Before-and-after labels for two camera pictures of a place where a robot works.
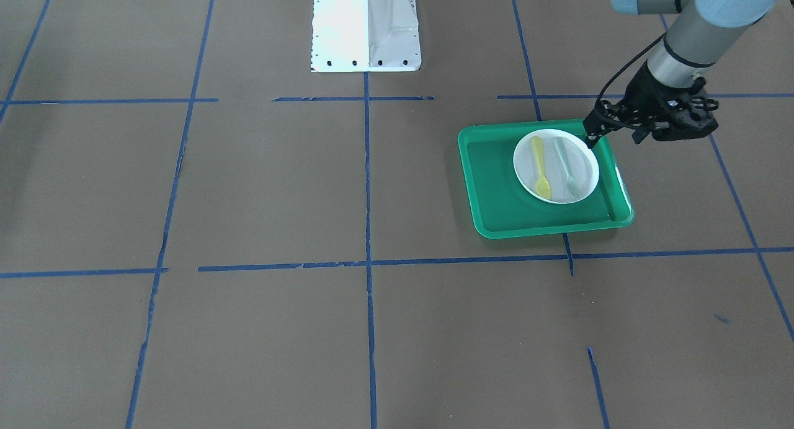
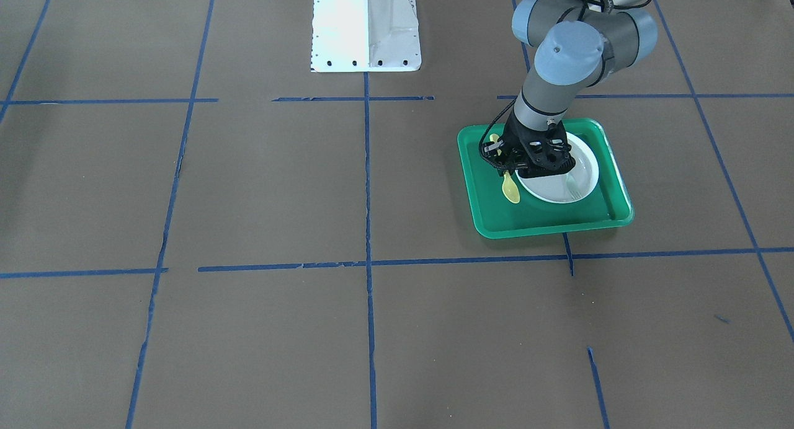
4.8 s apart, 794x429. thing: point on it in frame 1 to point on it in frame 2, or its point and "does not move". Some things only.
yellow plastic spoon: x=543 y=188 to x=509 y=186
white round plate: x=556 y=166 does not move
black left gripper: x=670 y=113 to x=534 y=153
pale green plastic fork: x=572 y=188 does not move
